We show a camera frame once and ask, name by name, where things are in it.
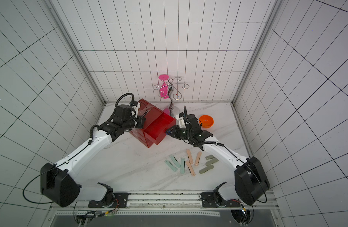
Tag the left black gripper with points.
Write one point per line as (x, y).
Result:
(141, 121)

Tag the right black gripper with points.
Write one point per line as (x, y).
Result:
(174, 131)

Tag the red top drawer blue knob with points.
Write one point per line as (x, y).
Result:
(158, 127)

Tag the red plastic drawer cabinet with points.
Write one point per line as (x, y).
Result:
(151, 112)

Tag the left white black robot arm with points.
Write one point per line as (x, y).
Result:
(57, 180)

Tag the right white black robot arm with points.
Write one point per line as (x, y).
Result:
(250, 181)

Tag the mint fruit knife right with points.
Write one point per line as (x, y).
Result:
(182, 167)

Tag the mint fruit knife left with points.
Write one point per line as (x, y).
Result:
(170, 165)

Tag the olive fruit knife top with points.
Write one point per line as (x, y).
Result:
(209, 157)

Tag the olive fruit knife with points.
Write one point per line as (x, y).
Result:
(207, 168)
(209, 157)
(211, 161)

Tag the olive fruit knife middle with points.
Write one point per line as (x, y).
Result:
(211, 161)

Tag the olive fruit knife bottom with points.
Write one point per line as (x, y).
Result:
(207, 168)

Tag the orange plastic bowl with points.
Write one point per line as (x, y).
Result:
(206, 121)

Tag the pink plastic goblet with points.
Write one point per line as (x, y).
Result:
(164, 87)

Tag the silver wire cup rack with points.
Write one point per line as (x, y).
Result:
(173, 92)

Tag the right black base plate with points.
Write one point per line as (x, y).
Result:
(214, 200)

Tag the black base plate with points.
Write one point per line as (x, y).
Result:
(214, 200)
(112, 201)

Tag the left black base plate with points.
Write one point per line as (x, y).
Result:
(112, 201)

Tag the aluminium mounting rail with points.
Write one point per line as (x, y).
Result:
(175, 200)

